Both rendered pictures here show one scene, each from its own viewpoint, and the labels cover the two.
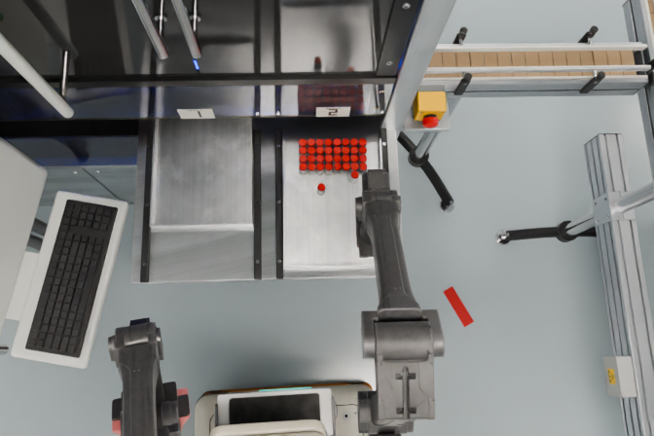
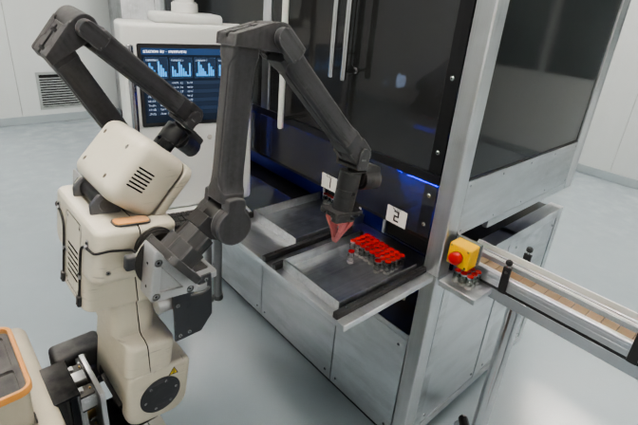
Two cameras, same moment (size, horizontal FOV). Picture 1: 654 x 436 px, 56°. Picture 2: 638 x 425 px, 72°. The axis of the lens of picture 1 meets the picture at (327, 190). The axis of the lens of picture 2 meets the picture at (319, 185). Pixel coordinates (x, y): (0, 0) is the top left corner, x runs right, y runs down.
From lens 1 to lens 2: 1.30 m
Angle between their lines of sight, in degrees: 59
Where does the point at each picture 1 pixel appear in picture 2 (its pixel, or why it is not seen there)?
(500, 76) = (544, 294)
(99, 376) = not seen: hidden behind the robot
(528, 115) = not seen: outside the picture
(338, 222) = (340, 277)
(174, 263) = not seen: hidden behind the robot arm
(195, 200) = (285, 224)
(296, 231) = (312, 263)
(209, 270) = (250, 243)
